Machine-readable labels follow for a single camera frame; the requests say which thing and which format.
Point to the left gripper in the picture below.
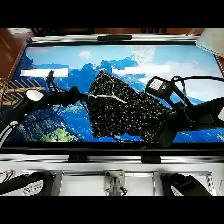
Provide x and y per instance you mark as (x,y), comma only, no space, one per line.
(77,94)

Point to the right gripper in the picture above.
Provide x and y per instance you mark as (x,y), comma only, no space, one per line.
(167,131)

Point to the black white-speckled garment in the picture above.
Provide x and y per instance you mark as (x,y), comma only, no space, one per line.
(123,110)

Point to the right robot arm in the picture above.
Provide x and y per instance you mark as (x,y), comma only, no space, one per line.
(203,115)

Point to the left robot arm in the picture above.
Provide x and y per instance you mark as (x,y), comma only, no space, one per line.
(43,100)

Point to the beige garment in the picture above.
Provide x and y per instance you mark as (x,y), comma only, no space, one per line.
(213,40)

